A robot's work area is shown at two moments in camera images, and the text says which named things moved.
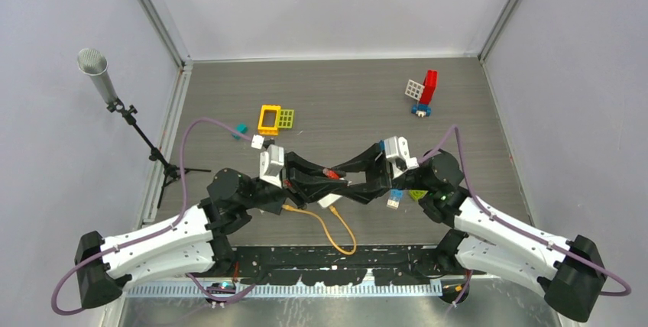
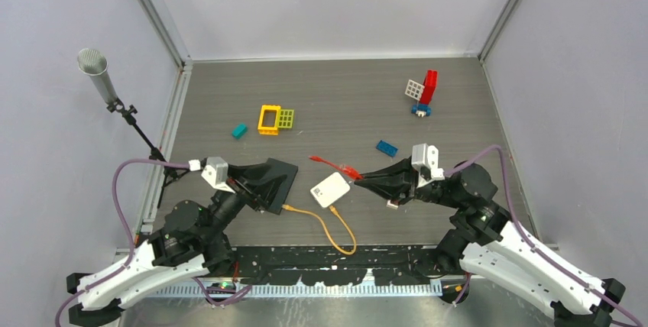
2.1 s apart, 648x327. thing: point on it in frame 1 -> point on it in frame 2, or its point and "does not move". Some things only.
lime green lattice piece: (286, 119) does not move
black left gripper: (303, 186) -> (265, 188)
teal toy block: (241, 127) does not move
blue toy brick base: (422, 107) does not move
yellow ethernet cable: (344, 221) does not move
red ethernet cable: (330, 173) -> (350, 171)
